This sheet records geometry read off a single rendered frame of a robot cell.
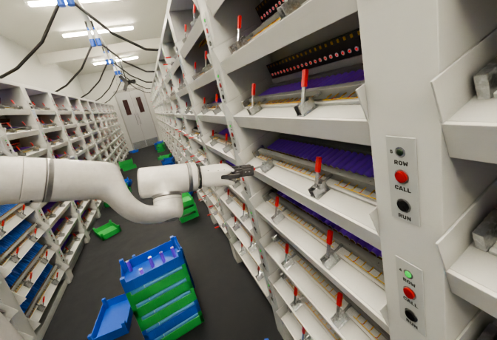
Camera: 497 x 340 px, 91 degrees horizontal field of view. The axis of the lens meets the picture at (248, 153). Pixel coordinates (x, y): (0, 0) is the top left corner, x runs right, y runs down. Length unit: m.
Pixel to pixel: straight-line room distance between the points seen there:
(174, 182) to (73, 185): 0.23
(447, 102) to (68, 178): 0.63
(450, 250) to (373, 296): 0.26
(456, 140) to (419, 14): 0.14
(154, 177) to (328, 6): 0.54
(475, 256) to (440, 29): 0.28
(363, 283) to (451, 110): 0.42
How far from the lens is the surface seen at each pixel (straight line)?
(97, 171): 0.63
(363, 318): 0.83
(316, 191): 0.58
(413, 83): 0.34
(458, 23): 0.36
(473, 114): 0.34
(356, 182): 0.56
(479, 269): 0.43
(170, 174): 0.69
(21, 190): 0.61
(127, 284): 1.46
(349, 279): 0.66
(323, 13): 0.45
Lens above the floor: 1.20
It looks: 14 degrees down
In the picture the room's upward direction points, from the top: 13 degrees counter-clockwise
